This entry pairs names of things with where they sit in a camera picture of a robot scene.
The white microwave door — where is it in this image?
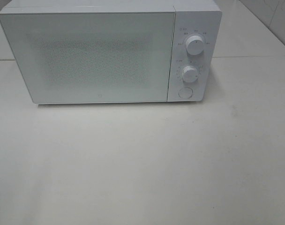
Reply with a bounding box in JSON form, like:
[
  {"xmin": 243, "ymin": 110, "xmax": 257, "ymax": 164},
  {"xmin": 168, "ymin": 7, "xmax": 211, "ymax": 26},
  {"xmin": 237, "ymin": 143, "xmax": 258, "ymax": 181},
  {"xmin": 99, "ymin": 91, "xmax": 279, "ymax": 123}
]
[{"xmin": 0, "ymin": 12, "xmax": 174, "ymax": 104}]

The white microwave oven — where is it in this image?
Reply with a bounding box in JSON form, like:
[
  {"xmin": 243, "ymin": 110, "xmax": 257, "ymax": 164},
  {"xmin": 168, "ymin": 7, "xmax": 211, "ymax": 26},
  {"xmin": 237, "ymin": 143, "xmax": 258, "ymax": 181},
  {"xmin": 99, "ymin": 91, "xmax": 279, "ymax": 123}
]
[{"xmin": 0, "ymin": 0, "xmax": 222, "ymax": 104}]

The round white door button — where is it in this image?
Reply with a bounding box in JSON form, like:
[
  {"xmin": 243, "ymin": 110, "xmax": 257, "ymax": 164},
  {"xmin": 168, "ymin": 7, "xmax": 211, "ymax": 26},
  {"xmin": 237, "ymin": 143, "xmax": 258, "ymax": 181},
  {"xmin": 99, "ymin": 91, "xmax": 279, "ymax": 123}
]
[{"xmin": 179, "ymin": 87, "xmax": 193, "ymax": 99}]

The white dial knob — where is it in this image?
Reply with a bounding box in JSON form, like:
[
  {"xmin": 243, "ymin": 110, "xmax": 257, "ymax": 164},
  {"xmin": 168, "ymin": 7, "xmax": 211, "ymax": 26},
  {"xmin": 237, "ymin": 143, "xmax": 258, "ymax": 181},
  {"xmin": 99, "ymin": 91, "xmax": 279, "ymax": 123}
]
[
  {"xmin": 181, "ymin": 66, "xmax": 199, "ymax": 83},
  {"xmin": 185, "ymin": 34, "xmax": 205, "ymax": 56}
]

